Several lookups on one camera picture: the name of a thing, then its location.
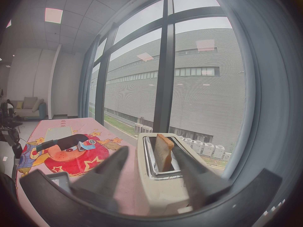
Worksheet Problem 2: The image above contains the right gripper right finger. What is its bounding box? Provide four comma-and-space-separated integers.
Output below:
170, 148, 234, 210

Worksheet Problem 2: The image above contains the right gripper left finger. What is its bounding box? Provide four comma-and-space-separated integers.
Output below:
71, 146, 130, 212

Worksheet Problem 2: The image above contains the cream toaster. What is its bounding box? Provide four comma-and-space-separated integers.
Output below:
134, 132, 224, 217

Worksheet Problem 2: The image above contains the slice of bread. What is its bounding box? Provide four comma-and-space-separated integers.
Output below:
154, 133, 175, 172

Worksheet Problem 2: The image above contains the dark grey tray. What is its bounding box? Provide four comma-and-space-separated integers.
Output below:
45, 171, 72, 195

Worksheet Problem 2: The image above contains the cutting board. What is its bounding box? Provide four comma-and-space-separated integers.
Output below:
46, 126, 73, 142

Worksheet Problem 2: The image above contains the window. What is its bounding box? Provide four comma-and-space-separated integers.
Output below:
89, 0, 249, 174

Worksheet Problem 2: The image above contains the grey cushion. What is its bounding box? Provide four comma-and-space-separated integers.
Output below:
22, 97, 38, 110
32, 99, 45, 113

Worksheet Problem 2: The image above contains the blue curtain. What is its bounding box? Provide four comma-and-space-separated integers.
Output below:
78, 35, 101, 119

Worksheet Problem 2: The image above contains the beige sofa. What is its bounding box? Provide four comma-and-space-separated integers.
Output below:
9, 97, 47, 119

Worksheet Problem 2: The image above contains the black camera equipment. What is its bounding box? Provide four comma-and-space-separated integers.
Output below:
0, 99, 23, 128

